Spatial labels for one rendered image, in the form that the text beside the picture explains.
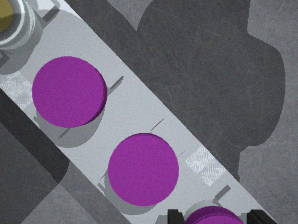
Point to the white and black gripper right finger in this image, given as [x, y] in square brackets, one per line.
[259, 217]

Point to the clear threaded tube neck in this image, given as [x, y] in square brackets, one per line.
[17, 22]

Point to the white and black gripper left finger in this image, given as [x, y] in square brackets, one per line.
[175, 217]

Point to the grey tube rack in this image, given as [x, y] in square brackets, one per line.
[131, 108]

